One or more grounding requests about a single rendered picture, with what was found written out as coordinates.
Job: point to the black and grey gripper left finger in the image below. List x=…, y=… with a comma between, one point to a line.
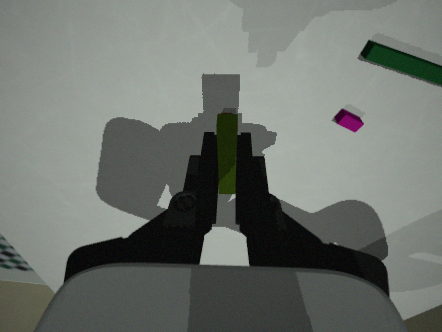
x=176, y=235

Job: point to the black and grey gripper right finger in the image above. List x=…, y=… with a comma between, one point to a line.
x=274, y=239

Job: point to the magenta block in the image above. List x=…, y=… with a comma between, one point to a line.
x=348, y=120

